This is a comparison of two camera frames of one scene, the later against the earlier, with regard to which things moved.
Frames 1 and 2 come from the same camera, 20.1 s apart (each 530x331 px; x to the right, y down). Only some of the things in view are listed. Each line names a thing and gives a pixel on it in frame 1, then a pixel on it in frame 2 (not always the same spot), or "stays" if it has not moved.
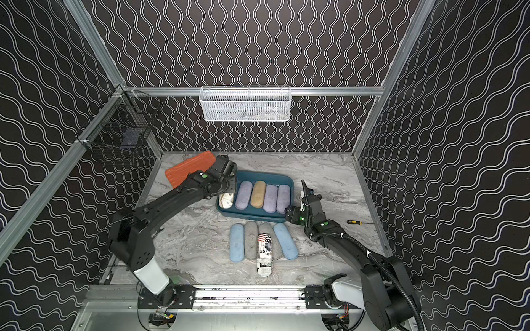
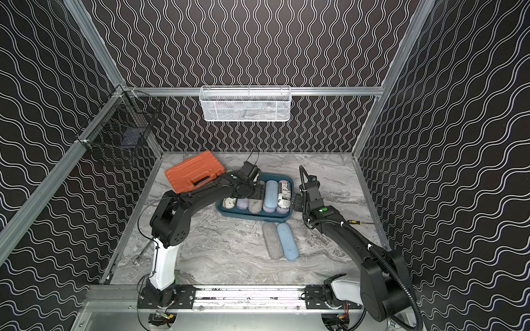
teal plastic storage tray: x=259 y=194 stays
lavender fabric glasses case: x=243 y=196 stays
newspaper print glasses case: x=264 y=256 to x=284 y=192
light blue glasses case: x=287 y=245 stays
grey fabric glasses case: x=266 y=227 stays
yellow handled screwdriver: x=357 y=222 stays
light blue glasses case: x=237 y=243 to x=270 y=204
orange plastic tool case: x=200 y=162 stays
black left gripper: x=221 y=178 to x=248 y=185
